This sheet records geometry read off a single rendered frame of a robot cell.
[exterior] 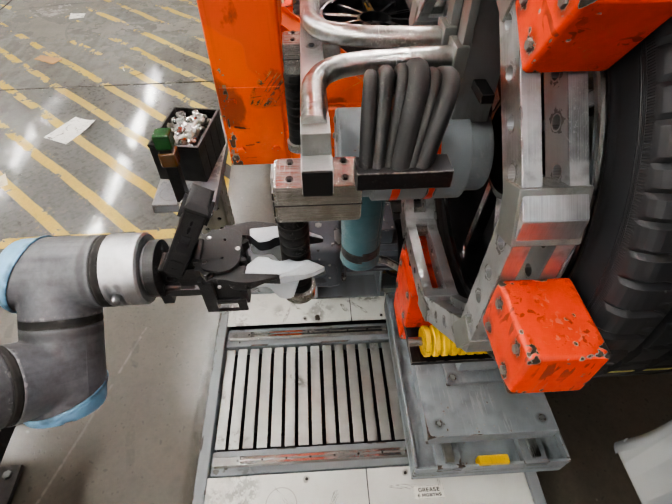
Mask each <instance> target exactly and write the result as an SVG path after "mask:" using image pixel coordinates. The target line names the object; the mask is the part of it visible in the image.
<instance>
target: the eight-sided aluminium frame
mask: <svg viewBox="0 0 672 504"><path fill-rule="evenodd" d="M496 2H497V6H498V10H499V29H500V75H501V121H502V168H503V195H502V201H501V208H500V215H499V219H498V222H497V225H496V227H495V230H494V232H493V235H492V238H491V240H490V243H489V245H488V248H487V251H486V253H485V256H484V259H483V261H482V264H481V266H480V269H479V272H478V274H477V277H476V279H475V282H474V285H473V287H472V290H471V293H470V295H469V298H468V299H467V298H464V297H462V296H460V295H459V293H458V291H457V290H456V286H455V283H454V280H453V276H452V273H451V270H450V267H449V263H448V260H447V257H446V254H445V250H444V247H443V244H442V241H441V237H440V234H439V231H438V228H437V221H436V214H435V207H434V198H431V199H421V207H414V199H405V200H401V210H402V211H401V214H400V218H401V227H402V236H403V238H405V241H406V246H407V251H408V256H409V260H410V265H411V269H412V273H413V278H414V282H415V286H416V291H417V295H418V306H419V309H420V311H421V313H422V317H423V318H424V321H425V322H429V323H431V324H432V325H433V326H434V327H435V328H437V329H438V330H439V331H440V332H442V333H443V334H444V335H445V336H446V337H448V338H449V339H450V340H451V341H453V342H454V343H455V345H456V348H461V349H462V350H463V351H465V352H481V351H493V350H492V347H491V344H490V341H489V338H488V335H487V332H486V329H485V326H484V323H483V316H484V313H485V311H486V309H487V307H488V304H489V302H490V300H491V298H492V295H493V293H494V291H495V289H496V287H497V284H498V283H499V282H500V281H508V280H529V279H551V278H556V276H557V274H558V273H559V271H560V269H561V268H562V266H563V264H564V263H565V261H566V259H567V258H568V256H569V254H570V253H571V251H572V249H573V248H574V246H575V245H579V244H581V240H582V236H583V232H584V229H585V228H586V226H587V224H588V223H589V220H590V203H591V199H592V195H593V191H594V186H593V185H591V184H590V181H589V97H588V71H582V72H545V73H544V122H545V177H543V174H542V116H541V73H526V72H524V71H523V69H522V63H521V54H520V45H519V34H518V24H517V15H516V6H515V0H496ZM448 4H449V0H413V2H412V7H411V11H410V16H409V25H438V19H439V17H446V16H447V10H448ZM419 236H426V240H427V245H428V250H429V255H430V260H431V263H432V267H433V271H434V274H435V278H436V282H437V285H438V288H432V285H431V281H430V277H429V274H428V270H427V266H426V262H425V258H424V254H423V250H422V247H421V243H420V239H419Z"/></svg>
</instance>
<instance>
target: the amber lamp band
mask: <svg viewBox="0 0 672 504"><path fill-rule="evenodd" d="M158 157H159V160H160V163H161V165H162V167H163V168H169V167H178V165H179V162H180V155H179V152H178V148H177V146H174V149H173V152H172V153H165V154H160V152H159V153H158Z"/></svg>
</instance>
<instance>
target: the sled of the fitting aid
mask: <svg viewBox="0 0 672 504"><path fill-rule="evenodd" d="M394 298H395V292H390V293H386V296H385V303H384V311H385V317H386V323H387V330H388V336H389V342H390V348H391V355H392V361H393V367H394V373H395V380H396V386H397V392H398V398H399V405H400V411H401V417H402V423H403V430H404V436H405V442H406V448H407V455H408V461H409V467H410V473H411V479H412V480H413V479H428V478H444V477H460V476H475V475H491V474H507V473H523V472H538V471H554V470H560V469H561V468H562V467H563V466H565V465H566V464H567V463H569V462H570V461H571V458H570V456H569V453H568V451H567V448H566V446H565V443H564V441H563V438H562V436H561V433H560V431H559V428H558V431H557V432H556V433H555V434H554V435H553V436H552V437H539V438H522V439H506V440H489V441H473V442H456V443H440V444H426V443H425V438H424V433H423V427H422V422H421V417H420V412H419V406H418V401H417V396H416V391H415V385H414V380H413V375H412V369H411V364H410V359H409V354H408V348H407V343H406V339H400V336H399V331H398V325H397V319H396V314H395V308H394Z"/></svg>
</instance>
